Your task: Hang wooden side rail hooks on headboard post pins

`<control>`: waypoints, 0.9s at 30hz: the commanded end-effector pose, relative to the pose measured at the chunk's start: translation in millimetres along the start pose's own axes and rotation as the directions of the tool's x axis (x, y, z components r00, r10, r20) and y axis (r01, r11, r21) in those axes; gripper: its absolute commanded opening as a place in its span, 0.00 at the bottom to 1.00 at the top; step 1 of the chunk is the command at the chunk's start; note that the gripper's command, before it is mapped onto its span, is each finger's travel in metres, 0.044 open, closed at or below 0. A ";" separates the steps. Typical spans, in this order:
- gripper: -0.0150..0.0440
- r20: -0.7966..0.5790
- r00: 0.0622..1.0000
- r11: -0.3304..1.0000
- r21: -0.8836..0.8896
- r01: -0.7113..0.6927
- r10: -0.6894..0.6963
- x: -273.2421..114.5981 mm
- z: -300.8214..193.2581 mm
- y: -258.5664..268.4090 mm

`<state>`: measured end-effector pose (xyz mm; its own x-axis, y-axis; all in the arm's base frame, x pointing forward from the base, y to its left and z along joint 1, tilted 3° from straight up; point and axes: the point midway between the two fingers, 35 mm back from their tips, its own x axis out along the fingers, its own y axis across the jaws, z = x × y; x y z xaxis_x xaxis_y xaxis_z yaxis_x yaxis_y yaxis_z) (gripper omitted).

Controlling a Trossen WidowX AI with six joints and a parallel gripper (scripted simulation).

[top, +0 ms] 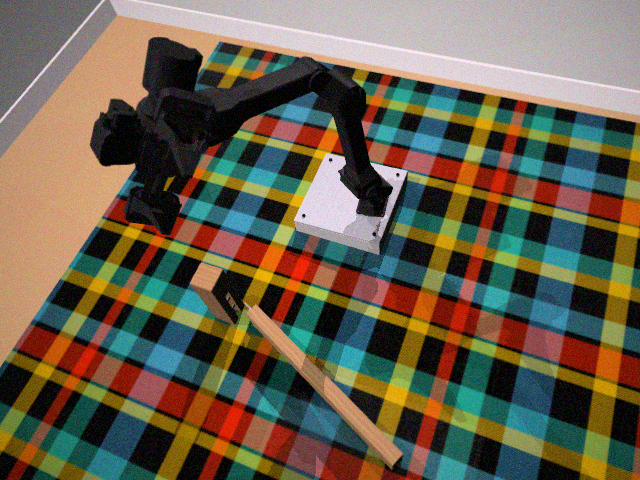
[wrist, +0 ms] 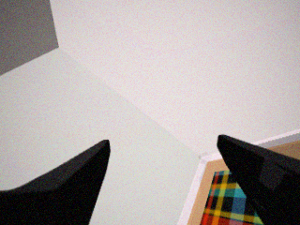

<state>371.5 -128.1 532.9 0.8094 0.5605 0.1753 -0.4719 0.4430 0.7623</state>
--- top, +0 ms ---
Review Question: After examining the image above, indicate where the wooden side rail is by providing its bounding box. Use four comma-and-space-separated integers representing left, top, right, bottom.
244, 302, 403, 470

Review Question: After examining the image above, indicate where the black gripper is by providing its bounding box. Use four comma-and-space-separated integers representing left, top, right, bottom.
124, 87, 217, 235

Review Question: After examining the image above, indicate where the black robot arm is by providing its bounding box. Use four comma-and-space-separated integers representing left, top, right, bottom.
90, 37, 393, 217

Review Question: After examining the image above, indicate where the dark brown wooden post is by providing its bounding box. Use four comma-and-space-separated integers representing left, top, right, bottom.
190, 262, 245, 325

